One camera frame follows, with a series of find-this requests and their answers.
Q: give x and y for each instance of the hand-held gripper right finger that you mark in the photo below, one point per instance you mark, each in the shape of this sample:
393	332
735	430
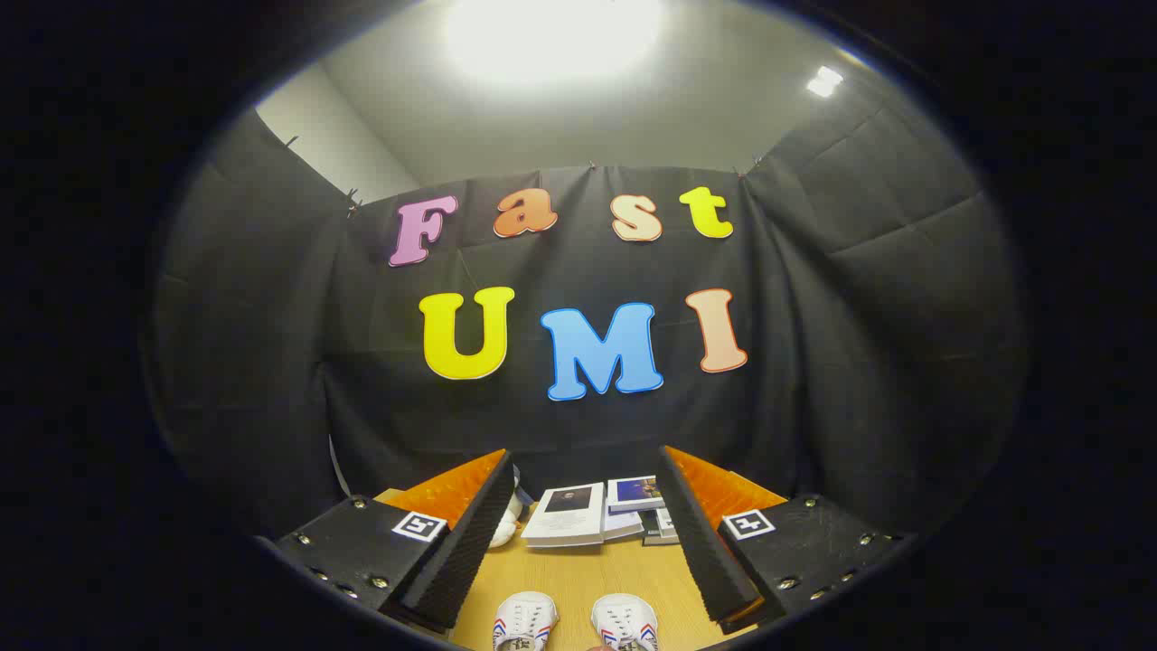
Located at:
705	542

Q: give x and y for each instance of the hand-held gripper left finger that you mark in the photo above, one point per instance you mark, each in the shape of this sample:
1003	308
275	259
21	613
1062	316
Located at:
461	551

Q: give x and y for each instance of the white canvas shoe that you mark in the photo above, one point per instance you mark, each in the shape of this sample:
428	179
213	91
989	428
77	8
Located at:
522	619
625	622

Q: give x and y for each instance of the pale green cover book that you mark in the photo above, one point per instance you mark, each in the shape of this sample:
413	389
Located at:
666	522

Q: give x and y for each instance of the white round plush toy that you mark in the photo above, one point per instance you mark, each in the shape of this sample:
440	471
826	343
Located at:
503	532

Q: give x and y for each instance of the plain white book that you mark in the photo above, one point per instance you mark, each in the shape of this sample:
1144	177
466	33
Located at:
622	524

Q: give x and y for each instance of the book with blue picture cover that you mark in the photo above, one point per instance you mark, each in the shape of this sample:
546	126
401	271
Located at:
635	493

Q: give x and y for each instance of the white book with dark portrait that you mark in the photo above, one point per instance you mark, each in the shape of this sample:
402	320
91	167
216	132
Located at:
565	517

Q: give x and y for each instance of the small ceiling light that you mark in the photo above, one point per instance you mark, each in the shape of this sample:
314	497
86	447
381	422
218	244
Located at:
824	81

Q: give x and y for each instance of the large bright ceiling light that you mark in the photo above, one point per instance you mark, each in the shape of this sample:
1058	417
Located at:
551	36

